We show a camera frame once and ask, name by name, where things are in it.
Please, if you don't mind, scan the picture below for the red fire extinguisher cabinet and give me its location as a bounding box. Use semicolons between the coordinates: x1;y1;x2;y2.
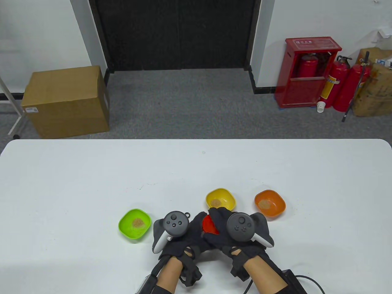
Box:
275;37;342;108

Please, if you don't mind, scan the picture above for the worn printed cardboard box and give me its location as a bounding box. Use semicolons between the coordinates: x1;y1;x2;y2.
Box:
351;63;392;117

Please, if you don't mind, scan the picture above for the large brown cardboard box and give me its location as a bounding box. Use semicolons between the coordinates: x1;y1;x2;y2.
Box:
21;65;111;139

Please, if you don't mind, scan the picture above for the grey handheld controller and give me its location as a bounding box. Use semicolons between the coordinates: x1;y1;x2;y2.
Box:
226;212;275;248
152;211;190;254

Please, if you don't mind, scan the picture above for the black cable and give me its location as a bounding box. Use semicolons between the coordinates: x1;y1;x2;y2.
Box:
243;275;326;294

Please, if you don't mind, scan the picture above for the black forearm sensor box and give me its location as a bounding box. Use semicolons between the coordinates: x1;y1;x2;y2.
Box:
280;269;307;294

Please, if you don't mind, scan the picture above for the yellow plastic dish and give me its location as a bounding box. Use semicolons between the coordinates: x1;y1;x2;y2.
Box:
205;188;236;212

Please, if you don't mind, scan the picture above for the person's right forearm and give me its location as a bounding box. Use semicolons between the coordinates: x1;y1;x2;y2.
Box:
243;256;289;294

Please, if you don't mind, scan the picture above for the person's right hand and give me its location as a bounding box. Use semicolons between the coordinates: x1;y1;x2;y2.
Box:
201;207;275;258

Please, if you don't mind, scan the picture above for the green plastic dish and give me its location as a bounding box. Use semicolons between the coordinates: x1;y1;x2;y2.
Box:
118;209;152;243

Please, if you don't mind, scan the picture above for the red jar lid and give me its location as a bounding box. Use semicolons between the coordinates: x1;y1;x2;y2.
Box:
202;214;220;235

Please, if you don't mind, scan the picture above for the person's left forearm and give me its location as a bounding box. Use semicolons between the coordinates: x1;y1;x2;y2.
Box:
156;257;185;291

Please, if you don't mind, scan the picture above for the white crumpled plastic sheet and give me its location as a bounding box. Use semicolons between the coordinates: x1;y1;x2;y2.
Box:
372;27;392;43

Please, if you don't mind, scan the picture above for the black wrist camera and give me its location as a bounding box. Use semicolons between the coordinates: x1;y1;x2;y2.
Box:
180;260;203;287
230;254;251;282

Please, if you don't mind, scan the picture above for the orange plastic dish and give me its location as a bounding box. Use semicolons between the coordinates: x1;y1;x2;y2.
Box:
254;190;286;221

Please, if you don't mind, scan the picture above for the yellow label red fire extinguisher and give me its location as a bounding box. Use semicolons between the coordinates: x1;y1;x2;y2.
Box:
320;56;352;108

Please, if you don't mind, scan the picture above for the grey forearm sensor box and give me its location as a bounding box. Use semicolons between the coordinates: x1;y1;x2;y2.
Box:
137;275;155;294

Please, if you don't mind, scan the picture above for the white metal stand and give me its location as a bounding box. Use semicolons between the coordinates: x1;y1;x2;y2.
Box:
0;76;30;139

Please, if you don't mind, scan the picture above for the black double door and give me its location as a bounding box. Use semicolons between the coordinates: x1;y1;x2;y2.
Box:
89;0;262;73

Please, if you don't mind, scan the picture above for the person's left hand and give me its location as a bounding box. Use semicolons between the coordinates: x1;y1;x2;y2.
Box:
153;211;209;261

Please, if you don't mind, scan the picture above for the plain small cardboard box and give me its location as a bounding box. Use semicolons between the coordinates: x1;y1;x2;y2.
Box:
358;47;392;65

